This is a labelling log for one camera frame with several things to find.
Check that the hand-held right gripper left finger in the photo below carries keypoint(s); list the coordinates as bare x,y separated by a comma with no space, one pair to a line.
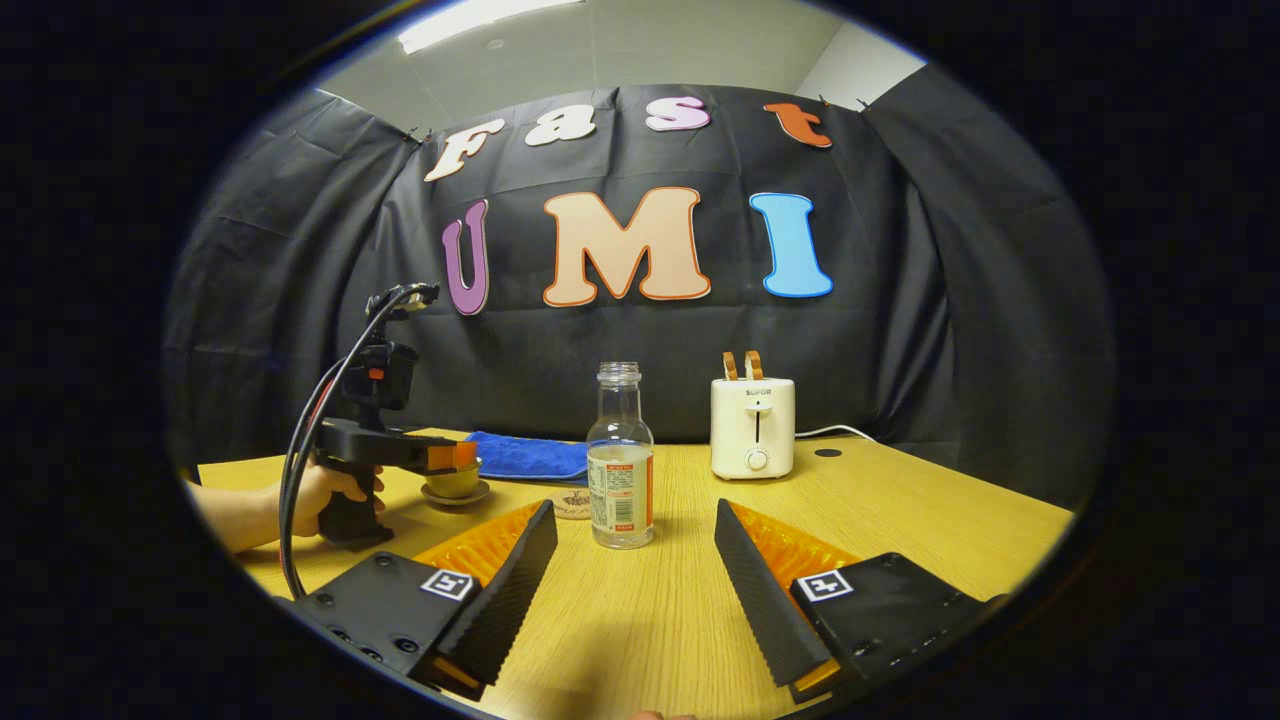
510,590

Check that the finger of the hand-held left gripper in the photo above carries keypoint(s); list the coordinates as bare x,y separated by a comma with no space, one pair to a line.
445,455

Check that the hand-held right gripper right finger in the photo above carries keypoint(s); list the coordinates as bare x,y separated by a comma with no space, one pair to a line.
765,600

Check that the cream teacup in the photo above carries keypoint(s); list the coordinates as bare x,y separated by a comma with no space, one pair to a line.
455,482

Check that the round cork coaster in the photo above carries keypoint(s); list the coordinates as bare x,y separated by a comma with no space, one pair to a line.
572,505

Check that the clear glass water bottle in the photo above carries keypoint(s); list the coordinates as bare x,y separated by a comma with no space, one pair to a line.
620,480

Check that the cream saucer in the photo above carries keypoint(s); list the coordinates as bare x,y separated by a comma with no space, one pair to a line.
455,497

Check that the blue towel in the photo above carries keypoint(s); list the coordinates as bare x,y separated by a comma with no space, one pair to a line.
530,455

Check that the white toaster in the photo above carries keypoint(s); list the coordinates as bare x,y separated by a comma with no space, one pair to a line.
750,430

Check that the black backdrop cloth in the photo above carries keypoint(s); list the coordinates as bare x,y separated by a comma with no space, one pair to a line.
900,300

